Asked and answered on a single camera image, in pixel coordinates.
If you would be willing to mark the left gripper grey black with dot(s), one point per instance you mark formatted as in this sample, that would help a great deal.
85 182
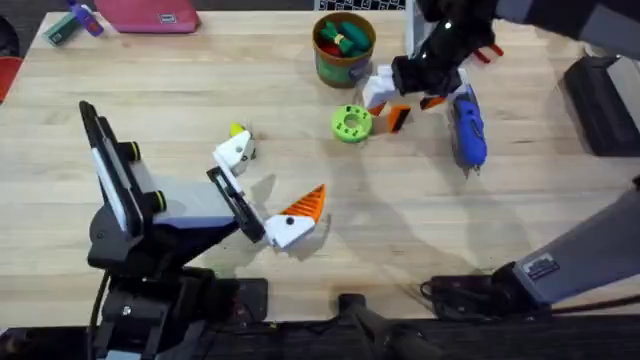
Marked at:
192 202

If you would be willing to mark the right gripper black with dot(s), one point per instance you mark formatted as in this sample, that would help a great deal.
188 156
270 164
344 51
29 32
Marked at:
440 55

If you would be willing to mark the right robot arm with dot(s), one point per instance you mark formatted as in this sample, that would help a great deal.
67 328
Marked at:
575 260

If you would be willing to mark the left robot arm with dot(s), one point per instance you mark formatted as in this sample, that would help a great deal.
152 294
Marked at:
145 310

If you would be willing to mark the yellow toy vegetable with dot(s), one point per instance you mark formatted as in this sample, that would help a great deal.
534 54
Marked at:
236 129

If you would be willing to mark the blue electric screwdriver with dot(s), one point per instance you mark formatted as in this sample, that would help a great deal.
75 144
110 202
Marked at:
469 131

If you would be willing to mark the orange ribbed wedge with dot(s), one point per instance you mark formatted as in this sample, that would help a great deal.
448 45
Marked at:
398 118

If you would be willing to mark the green disc with holes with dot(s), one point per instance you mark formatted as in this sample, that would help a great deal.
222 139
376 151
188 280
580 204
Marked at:
351 123

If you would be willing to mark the right wrist upright plate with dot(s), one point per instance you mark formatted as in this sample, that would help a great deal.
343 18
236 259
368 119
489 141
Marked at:
414 27

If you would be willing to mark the brown tub with toys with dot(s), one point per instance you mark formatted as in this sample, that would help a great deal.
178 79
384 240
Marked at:
344 65

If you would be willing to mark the keyboard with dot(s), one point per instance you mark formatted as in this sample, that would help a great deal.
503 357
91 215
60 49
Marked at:
360 4

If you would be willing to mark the left wrist upright black plate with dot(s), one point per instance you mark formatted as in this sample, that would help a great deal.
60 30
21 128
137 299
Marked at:
112 167

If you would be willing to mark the black box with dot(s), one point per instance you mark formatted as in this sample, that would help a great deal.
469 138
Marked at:
600 107

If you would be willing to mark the pink soft bag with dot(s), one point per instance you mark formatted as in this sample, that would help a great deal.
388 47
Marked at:
147 15

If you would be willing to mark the purple bottle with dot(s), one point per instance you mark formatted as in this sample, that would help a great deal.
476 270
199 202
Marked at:
86 18

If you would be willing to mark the green small box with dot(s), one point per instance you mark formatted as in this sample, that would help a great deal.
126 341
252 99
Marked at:
61 29

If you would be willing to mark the red object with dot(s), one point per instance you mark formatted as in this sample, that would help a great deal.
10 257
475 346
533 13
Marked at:
9 77

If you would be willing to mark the black rail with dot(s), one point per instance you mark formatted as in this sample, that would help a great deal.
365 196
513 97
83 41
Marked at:
300 342

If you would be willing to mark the black mount post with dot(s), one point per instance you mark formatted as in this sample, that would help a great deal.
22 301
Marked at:
380 330

